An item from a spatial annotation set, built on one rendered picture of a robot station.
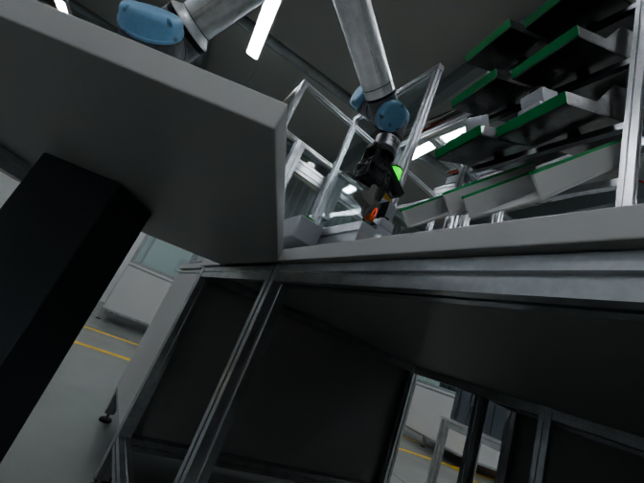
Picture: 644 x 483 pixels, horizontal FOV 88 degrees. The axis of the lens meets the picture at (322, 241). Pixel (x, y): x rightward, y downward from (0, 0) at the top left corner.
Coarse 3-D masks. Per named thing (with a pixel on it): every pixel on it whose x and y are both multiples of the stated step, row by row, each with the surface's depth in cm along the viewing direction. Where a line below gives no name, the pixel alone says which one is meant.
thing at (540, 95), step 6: (534, 90) 62; (540, 90) 60; (546, 90) 60; (552, 90) 61; (528, 96) 62; (534, 96) 61; (540, 96) 60; (546, 96) 60; (552, 96) 60; (522, 102) 63; (528, 102) 62; (534, 102) 61; (540, 102) 59; (522, 108) 63; (528, 108) 61
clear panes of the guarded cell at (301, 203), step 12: (288, 144) 233; (312, 156) 243; (312, 168) 242; (324, 168) 247; (300, 180) 235; (288, 192) 230; (300, 192) 235; (312, 192) 240; (288, 204) 229; (300, 204) 234; (312, 204) 240; (288, 216) 228; (396, 216) 268; (396, 228) 260; (408, 228) 248; (420, 228) 238
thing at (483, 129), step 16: (480, 128) 67; (448, 144) 75; (464, 144) 71; (480, 144) 71; (496, 144) 71; (512, 144) 71; (448, 160) 79; (464, 160) 79; (480, 160) 80; (528, 160) 81; (544, 160) 81
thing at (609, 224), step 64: (320, 256) 59; (384, 256) 46; (448, 256) 38; (320, 320) 161; (384, 320) 93; (448, 320) 65; (512, 320) 50; (576, 320) 41; (512, 384) 115; (576, 384) 75; (640, 384) 56
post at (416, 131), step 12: (432, 72) 145; (432, 84) 140; (432, 96) 140; (420, 108) 138; (420, 120) 134; (420, 132) 134; (408, 144) 132; (408, 156) 129; (408, 168) 128; (396, 204) 123
